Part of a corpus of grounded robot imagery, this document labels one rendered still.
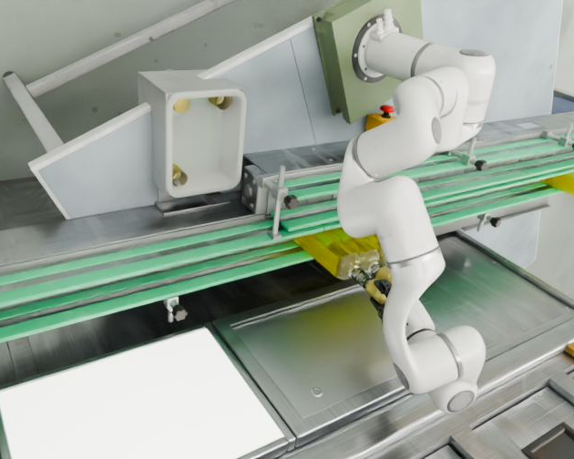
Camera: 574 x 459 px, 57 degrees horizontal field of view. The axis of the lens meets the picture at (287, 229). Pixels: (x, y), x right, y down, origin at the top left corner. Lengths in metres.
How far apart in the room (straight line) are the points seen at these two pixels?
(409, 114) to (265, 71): 0.48
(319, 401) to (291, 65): 0.74
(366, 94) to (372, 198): 0.56
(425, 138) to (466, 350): 0.33
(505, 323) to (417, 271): 0.66
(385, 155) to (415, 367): 0.34
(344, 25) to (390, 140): 0.44
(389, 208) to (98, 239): 0.58
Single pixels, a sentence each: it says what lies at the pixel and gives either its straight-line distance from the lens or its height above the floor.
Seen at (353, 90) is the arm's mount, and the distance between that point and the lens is 1.32.
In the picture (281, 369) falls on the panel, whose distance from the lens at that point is 1.09.
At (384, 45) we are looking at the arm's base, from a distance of 1.26.
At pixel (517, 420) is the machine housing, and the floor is 1.46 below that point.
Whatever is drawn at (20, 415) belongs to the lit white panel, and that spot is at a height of 1.06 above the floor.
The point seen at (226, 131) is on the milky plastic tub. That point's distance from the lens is 1.19.
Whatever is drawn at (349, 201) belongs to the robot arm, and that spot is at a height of 1.22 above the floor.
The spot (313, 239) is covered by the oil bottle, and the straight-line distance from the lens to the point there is 1.21.
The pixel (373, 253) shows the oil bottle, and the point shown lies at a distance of 1.20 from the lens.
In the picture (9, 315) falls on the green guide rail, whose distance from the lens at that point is 1.10.
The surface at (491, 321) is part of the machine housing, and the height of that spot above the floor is 1.23.
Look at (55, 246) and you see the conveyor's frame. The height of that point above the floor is 0.85.
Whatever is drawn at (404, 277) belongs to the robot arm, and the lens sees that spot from 0.83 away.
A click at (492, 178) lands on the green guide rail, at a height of 0.94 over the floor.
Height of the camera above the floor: 1.78
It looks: 44 degrees down
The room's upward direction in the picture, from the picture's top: 131 degrees clockwise
